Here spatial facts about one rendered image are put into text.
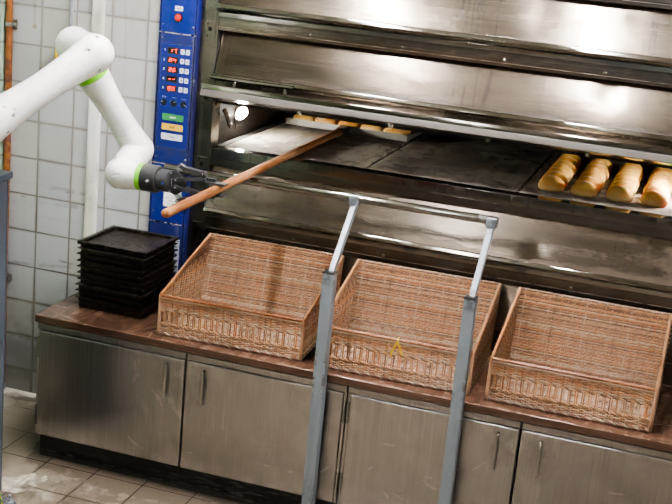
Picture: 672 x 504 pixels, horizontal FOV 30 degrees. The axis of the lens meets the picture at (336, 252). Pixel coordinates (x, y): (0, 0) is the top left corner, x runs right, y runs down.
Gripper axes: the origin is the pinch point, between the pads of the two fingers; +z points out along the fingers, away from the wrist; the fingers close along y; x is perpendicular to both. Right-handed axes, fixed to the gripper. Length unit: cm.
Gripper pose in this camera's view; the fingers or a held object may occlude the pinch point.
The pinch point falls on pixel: (216, 189)
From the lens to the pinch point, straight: 414.2
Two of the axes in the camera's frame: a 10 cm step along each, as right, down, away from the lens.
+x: -3.1, 2.3, -9.2
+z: 9.5, 1.7, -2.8
